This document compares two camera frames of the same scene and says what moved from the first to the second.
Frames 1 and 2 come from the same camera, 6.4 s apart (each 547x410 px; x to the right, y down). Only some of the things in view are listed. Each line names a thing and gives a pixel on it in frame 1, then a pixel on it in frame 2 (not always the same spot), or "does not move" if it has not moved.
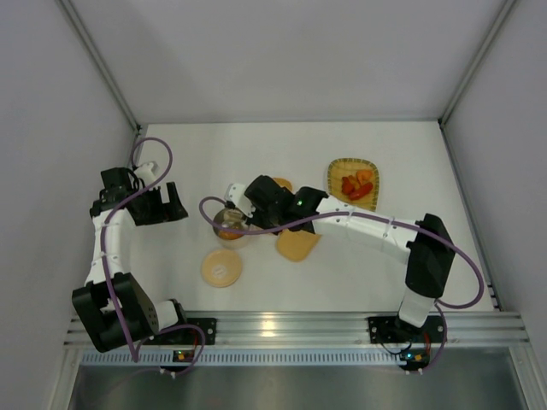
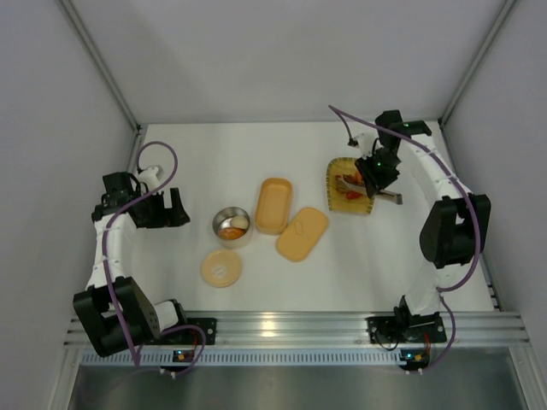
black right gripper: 260,214 to 380,181
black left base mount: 191,336 does not move
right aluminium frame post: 505,10 does not move
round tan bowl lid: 221,268 does not move
